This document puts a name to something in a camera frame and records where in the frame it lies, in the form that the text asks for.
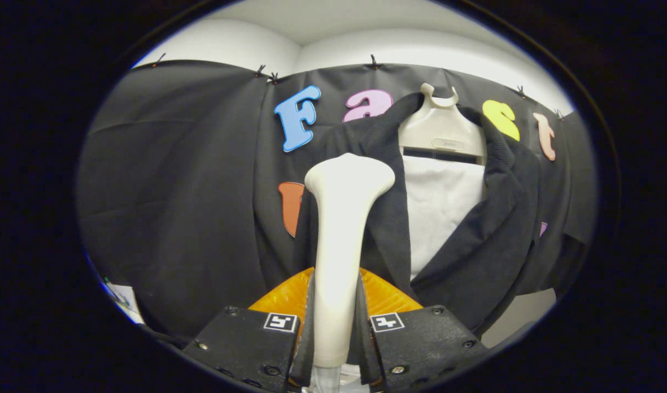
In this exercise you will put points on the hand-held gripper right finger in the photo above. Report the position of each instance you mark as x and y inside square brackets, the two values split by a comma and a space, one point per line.
[364, 349]

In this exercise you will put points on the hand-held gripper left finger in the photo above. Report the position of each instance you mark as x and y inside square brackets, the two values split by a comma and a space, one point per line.
[307, 349]

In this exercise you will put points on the white garment steamer head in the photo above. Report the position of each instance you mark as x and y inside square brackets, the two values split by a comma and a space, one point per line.
[341, 229]

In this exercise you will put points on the black suit jacket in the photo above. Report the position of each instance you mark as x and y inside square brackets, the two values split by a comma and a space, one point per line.
[492, 245]

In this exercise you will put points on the white fabric ironing pad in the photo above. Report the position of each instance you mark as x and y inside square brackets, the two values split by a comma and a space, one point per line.
[437, 207]

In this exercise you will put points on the cluttered papers pile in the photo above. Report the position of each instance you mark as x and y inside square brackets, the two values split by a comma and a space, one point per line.
[127, 300]

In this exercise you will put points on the black backdrop cloth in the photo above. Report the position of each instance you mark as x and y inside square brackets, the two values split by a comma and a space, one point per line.
[175, 191]

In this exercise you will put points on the white plastic hanger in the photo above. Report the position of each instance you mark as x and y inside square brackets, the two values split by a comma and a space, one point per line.
[440, 128]

